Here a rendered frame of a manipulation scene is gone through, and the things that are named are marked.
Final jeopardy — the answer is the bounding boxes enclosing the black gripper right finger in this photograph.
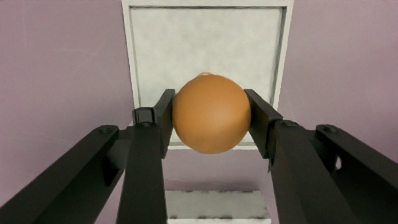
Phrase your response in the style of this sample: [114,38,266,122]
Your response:
[243,89,398,224]

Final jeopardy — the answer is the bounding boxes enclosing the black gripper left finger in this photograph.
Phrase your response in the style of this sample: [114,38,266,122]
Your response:
[0,89,176,224]

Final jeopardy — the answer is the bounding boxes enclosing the orange-brown ball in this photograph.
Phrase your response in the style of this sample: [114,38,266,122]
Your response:
[171,74,252,154]

